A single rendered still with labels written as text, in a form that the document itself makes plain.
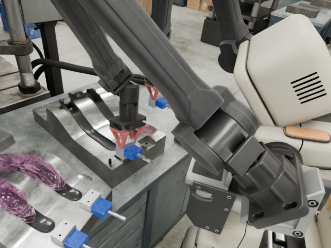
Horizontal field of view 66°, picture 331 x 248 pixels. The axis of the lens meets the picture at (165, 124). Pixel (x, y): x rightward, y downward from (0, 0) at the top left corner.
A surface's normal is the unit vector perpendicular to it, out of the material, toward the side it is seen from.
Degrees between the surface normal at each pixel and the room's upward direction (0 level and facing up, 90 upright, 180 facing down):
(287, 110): 90
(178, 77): 62
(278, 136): 26
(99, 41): 105
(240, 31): 70
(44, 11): 90
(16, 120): 0
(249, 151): 55
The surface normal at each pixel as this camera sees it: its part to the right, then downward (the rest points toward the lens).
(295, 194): -0.69, -0.70
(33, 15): 0.76, 0.45
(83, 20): 0.73, 0.62
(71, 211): 0.11, -0.80
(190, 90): 0.36, 0.15
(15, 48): 0.22, 0.60
